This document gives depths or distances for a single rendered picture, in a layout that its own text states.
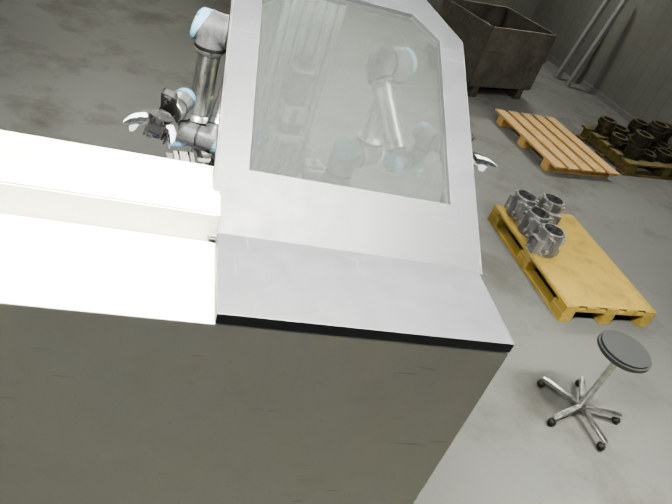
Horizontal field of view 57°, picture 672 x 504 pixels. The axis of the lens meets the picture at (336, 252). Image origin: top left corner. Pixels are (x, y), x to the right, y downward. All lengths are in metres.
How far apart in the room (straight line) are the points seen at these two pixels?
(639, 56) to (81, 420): 9.21
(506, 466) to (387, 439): 1.78
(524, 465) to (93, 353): 2.55
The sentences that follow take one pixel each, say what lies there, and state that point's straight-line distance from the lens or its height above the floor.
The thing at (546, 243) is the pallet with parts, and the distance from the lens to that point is 4.85.
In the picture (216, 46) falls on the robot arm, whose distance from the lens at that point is 2.35.
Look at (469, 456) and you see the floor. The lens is 3.35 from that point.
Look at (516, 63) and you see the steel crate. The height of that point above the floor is 0.47.
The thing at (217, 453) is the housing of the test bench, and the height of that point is 1.02.
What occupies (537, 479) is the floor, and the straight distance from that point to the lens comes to 3.48.
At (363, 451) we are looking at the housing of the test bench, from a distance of 1.73.
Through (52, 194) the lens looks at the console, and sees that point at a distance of 1.49.
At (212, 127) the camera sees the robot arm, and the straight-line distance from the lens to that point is 2.21.
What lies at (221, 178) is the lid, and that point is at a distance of 1.58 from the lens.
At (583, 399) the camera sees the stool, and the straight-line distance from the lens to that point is 3.89.
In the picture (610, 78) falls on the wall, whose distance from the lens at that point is 10.25.
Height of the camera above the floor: 2.38
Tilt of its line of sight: 35 degrees down
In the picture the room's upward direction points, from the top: 20 degrees clockwise
